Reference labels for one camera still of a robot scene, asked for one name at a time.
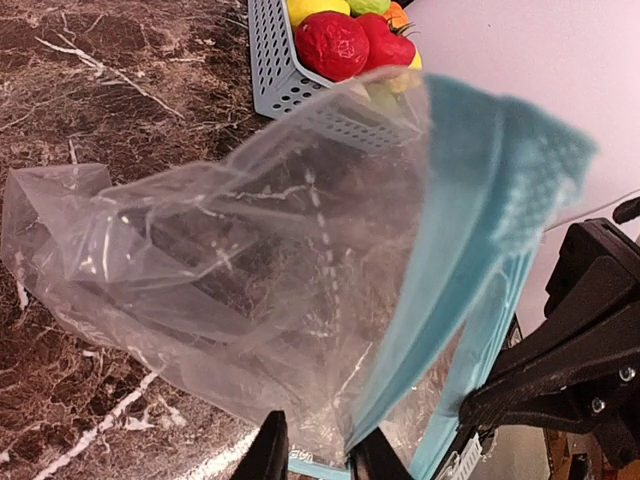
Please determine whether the clear zip bag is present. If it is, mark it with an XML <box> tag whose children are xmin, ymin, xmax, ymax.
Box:
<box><xmin>1</xmin><ymin>67</ymin><xmax>597</xmax><ymax>479</ymax></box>

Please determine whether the orange pumpkin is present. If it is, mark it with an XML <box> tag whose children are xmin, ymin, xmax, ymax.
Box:
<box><xmin>383</xmin><ymin>1</ymin><xmax>410</xmax><ymax>31</ymax></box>

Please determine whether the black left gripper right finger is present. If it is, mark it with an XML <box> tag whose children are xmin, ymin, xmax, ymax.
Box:
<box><xmin>349</xmin><ymin>429</ymin><xmax>412</xmax><ymax>480</ymax></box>

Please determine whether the red tomato with stem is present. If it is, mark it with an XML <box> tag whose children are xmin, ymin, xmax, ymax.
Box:
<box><xmin>356</xmin><ymin>13</ymin><xmax>416</xmax><ymax>73</ymax></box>

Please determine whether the green pear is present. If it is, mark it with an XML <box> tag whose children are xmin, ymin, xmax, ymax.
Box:
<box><xmin>347</xmin><ymin>0</ymin><xmax>391</xmax><ymax>16</ymax></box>

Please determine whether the red wrinkled fruit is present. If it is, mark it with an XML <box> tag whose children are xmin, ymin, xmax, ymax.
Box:
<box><xmin>295</xmin><ymin>11</ymin><xmax>370</xmax><ymax>82</ymax></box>

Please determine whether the light blue plastic basket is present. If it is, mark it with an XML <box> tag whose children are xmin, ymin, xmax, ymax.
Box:
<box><xmin>248</xmin><ymin>1</ymin><xmax>419</xmax><ymax>152</ymax></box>

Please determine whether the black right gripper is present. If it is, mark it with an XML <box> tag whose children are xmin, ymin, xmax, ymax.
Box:
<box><xmin>459</xmin><ymin>217</ymin><xmax>639</xmax><ymax>465</ymax></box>

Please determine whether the green lime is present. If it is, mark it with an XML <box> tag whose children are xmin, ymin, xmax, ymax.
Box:
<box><xmin>365</xmin><ymin>74</ymin><xmax>415</xmax><ymax>112</ymax></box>

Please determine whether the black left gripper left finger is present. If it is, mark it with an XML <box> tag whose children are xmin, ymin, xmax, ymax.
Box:
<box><xmin>234</xmin><ymin>410</ymin><xmax>289</xmax><ymax>480</ymax></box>

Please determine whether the yellow apple front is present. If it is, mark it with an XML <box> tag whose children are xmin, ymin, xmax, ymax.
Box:
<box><xmin>286</xmin><ymin>0</ymin><xmax>351</xmax><ymax>28</ymax></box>

